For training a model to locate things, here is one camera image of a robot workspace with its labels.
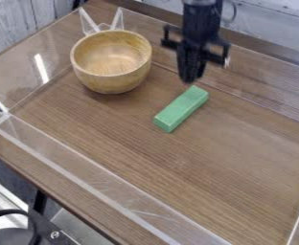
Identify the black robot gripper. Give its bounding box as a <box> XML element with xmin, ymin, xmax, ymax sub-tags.
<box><xmin>161</xmin><ymin>0</ymin><xmax>230</xmax><ymax>83</ymax></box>

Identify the green rectangular block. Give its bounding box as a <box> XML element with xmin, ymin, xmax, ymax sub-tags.
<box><xmin>153</xmin><ymin>85</ymin><xmax>210</xmax><ymax>133</ymax></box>

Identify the brown wooden bowl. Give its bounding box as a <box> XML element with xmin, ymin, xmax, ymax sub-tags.
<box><xmin>71</xmin><ymin>30</ymin><xmax>152</xmax><ymax>94</ymax></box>

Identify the black table leg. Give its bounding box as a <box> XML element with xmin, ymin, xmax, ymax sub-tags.
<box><xmin>33</xmin><ymin>190</ymin><xmax>46</xmax><ymax>214</ymax></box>

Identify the clear acrylic tray enclosure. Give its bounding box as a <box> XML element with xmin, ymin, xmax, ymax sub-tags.
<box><xmin>0</xmin><ymin>1</ymin><xmax>299</xmax><ymax>245</ymax></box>

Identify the black metal bracket with screw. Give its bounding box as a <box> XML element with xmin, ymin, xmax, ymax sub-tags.
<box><xmin>29</xmin><ymin>210</ymin><xmax>80</xmax><ymax>245</ymax></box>

